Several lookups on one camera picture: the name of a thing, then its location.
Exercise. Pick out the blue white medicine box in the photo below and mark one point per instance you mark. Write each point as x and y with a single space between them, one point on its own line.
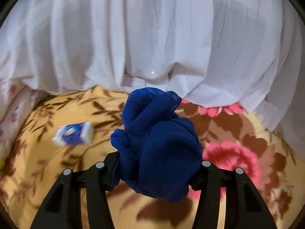
74 134

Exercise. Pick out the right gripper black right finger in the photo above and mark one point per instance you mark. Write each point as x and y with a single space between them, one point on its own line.
244 208

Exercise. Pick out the white sheer floral curtain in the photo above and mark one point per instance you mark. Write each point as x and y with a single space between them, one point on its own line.
211 52

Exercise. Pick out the folded pink floral quilt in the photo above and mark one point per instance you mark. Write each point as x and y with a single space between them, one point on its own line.
17 102

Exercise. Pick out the blue cloth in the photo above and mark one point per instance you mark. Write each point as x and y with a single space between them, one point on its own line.
159 150

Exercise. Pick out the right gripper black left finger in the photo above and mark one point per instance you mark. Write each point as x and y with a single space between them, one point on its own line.
61 208

